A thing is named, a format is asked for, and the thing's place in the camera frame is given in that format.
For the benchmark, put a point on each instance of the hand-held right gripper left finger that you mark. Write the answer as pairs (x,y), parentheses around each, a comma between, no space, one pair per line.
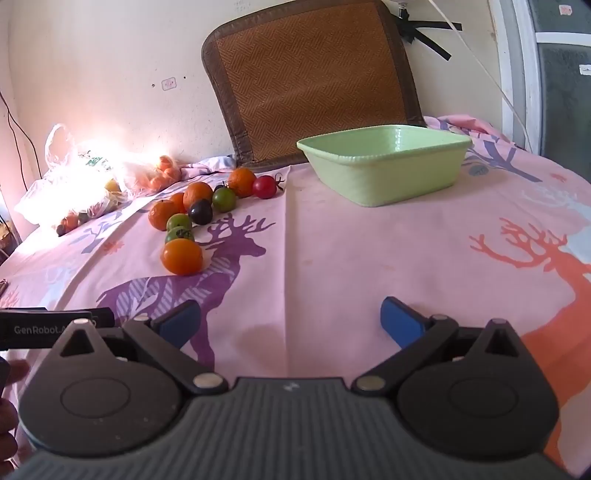
(179,323)

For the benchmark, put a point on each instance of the white window frame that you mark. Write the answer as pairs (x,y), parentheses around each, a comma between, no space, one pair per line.
(521,69)

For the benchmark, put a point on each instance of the heap of small mandarins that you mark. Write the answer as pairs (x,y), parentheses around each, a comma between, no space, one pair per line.
(161,177)

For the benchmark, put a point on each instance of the person's left hand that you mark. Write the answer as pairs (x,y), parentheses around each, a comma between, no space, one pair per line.
(8,415)

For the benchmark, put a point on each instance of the brown woven seat cushion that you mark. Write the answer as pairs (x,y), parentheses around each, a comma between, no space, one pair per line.
(314,83)

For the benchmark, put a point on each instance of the light green plastic basin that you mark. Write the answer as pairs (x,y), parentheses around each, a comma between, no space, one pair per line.
(383,180)

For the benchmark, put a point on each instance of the wall socket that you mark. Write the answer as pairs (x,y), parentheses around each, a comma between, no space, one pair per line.
(168,84)

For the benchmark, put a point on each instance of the clear plastic bag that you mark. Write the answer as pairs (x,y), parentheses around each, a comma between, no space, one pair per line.
(138,175)

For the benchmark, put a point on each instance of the pink deer print bedsheet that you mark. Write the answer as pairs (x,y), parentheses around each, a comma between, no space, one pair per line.
(346,258)

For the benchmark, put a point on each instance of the red tomato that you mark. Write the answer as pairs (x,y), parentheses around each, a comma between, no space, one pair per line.
(264,187)

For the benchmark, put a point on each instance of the large orange mandarin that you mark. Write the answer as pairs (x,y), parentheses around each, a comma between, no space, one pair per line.
(182,257)

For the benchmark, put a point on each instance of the green tomato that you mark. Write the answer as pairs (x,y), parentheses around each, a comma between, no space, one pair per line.
(180,235)
(224,199)
(179,220)

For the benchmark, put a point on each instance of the white plastic bag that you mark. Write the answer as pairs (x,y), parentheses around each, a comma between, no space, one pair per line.
(69,184)

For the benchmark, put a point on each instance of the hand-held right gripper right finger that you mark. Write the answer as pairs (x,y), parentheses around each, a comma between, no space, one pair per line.
(399,323)

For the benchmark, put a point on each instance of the small orange tomato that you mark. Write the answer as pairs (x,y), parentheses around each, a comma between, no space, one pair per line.
(178,203)

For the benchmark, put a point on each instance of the dark purple tomato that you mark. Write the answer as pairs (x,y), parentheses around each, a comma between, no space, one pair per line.
(201,212)

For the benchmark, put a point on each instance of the black tape strips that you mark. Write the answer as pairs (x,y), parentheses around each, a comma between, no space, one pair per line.
(427,39)

